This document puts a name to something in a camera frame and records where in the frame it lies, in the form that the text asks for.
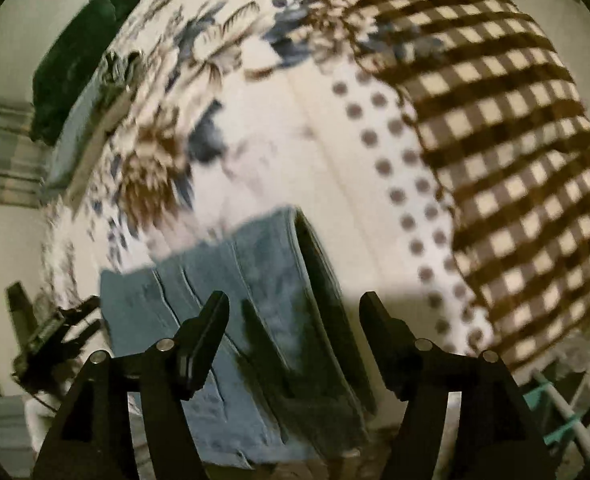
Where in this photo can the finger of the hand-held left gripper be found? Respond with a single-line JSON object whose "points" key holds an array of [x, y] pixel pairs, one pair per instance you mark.
{"points": [[82, 335], [82, 306]]}

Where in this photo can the teal laundry rack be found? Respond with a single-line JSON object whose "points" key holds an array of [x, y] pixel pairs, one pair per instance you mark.
{"points": [[537, 397]]}

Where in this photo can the folded beige pants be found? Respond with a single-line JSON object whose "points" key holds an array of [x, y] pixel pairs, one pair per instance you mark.
{"points": [[100, 135]]}

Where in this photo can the folded blue denim pants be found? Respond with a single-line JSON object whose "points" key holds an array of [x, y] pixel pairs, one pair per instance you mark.
{"points": [[72, 145]]}

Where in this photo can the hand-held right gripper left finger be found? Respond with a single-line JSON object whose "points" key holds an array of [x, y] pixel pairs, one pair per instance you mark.
{"points": [[197, 340]]}

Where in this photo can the dark green blanket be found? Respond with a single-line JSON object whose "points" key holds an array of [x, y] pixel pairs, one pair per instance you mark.
{"points": [[75, 60]]}

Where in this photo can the floral bed sheet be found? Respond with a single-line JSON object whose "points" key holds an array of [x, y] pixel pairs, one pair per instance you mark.
{"points": [[285, 150]]}

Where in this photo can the brown checkered blanket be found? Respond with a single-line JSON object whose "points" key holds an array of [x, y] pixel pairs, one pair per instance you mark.
{"points": [[500, 160]]}

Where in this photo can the striped curtain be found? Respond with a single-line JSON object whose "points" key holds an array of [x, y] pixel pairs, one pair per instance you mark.
{"points": [[5, 160]]}

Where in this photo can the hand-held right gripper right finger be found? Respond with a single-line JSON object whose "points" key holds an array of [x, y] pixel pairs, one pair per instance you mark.
{"points": [[390, 345]]}

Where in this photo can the blue denim pants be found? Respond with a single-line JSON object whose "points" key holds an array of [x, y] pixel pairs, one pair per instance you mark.
{"points": [[72, 145], [275, 285]]}

